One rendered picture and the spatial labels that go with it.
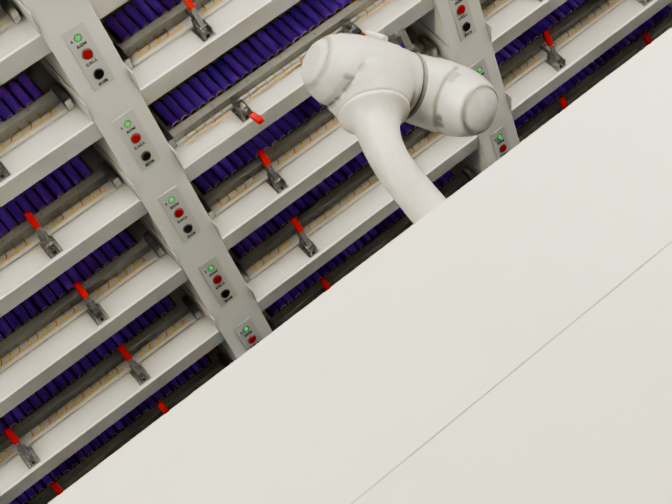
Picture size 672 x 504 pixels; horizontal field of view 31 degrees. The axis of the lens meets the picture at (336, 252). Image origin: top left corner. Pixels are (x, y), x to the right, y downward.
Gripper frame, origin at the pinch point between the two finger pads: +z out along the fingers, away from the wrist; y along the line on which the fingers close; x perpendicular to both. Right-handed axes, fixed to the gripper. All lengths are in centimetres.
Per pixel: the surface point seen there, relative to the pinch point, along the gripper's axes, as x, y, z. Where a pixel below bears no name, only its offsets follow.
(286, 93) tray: -8.6, -5.5, 21.2
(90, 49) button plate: 21.7, -34.0, 14.0
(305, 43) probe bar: -3.9, 3.5, 24.5
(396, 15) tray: -8.7, 21.5, 21.2
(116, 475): 42, -69, -121
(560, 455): 39, -50, -139
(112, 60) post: 17.7, -31.6, 15.1
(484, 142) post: -49, 31, 29
